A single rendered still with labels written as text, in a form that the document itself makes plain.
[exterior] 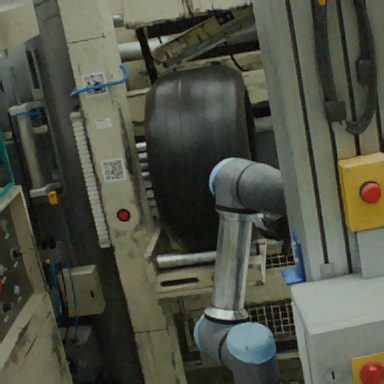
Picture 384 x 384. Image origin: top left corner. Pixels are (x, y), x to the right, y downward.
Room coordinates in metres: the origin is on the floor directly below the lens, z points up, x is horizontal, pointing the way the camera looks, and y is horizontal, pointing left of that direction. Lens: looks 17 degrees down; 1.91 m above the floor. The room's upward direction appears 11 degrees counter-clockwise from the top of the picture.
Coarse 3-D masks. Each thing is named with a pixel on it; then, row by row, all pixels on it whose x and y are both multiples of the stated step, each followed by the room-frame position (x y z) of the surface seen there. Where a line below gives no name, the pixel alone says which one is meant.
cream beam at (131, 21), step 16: (128, 0) 2.88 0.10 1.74; (144, 0) 2.87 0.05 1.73; (160, 0) 2.86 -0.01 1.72; (176, 0) 2.85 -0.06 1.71; (192, 0) 2.84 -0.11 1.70; (208, 0) 2.84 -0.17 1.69; (224, 0) 2.83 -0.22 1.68; (240, 0) 2.82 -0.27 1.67; (128, 16) 2.88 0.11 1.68; (144, 16) 2.87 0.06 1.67; (160, 16) 2.86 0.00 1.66; (176, 16) 2.85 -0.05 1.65; (192, 16) 2.85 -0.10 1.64
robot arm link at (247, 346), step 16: (224, 336) 1.90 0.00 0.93; (240, 336) 1.85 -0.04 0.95; (256, 336) 1.84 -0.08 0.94; (272, 336) 1.85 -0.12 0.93; (224, 352) 1.87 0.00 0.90; (240, 352) 1.81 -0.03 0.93; (256, 352) 1.80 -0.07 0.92; (272, 352) 1.82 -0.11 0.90; (240, 368) 1.81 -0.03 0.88; (256, 368) 1.80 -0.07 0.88; (272, 368) 1.81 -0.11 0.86
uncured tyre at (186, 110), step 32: (160, 96) 2.54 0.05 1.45; (192, 96) 2.50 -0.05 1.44; (224, 96) 2.48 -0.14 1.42; (160, 128) 2.45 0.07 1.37; (192, 128) 2.43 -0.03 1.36; (224, 128) 2.41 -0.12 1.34; (160, 160) 2.41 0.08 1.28; (192, 160) 2.39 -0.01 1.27; (256, 160) 2.84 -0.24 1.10; (160, 192) 2.41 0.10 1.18; (192, 192) 2.38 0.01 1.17; (192, 224) 2.41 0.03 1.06
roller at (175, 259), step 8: (216, 248) 2.54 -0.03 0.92; (256, 248) 2.50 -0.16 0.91; (160, 256) 2.56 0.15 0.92; (168, 256) 2.55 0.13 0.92; (176, 256) 2.54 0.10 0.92; (184, 256) 2.54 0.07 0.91; (192, 256) 2.53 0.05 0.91; (200, 256) 2.53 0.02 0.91; (208, 256) 2.52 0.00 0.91; (248, 256) 2.51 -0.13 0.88; (160, 264) 2.55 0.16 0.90; (168, 264) 2.54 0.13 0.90; (176, 264) 2.54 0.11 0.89; (184, 264) 2.54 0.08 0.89
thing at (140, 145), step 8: (136, 136) 3.17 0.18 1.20; (144, 136) 3.16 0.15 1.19; (136, 144) 3.05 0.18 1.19; (144, 144) 3.04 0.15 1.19; (144, 152) 3.16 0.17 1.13; (144, 160) 3.16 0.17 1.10; (144, 168) 3.04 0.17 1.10; (144, 176) 3.03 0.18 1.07; (144, 184) 3.04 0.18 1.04; (152, 192) 3.03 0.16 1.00; (152, 200) 3.04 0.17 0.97; (152, 216) 3.04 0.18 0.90
